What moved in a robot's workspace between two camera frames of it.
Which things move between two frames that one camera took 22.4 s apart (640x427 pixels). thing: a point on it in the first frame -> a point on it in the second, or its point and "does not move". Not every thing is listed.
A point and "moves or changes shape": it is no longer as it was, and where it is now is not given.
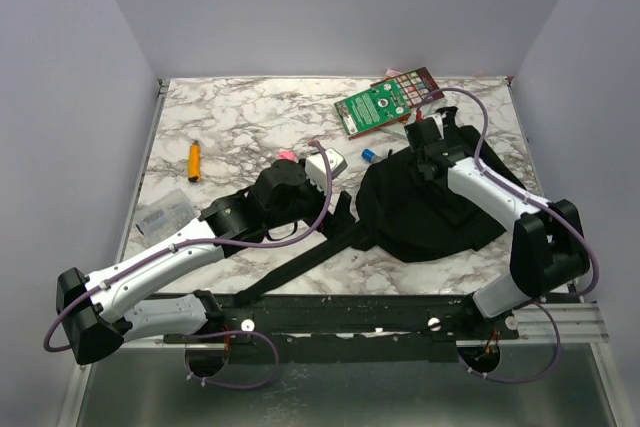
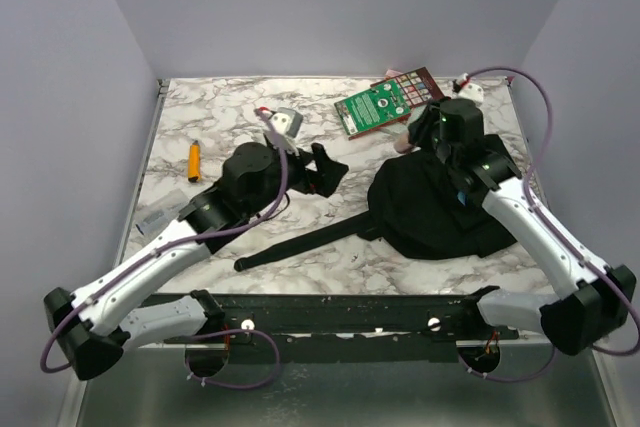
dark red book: (415, 86) does not move
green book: (372, 108) does not move
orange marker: (194, 161) does not move
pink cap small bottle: (284, 154) moves or changes shape
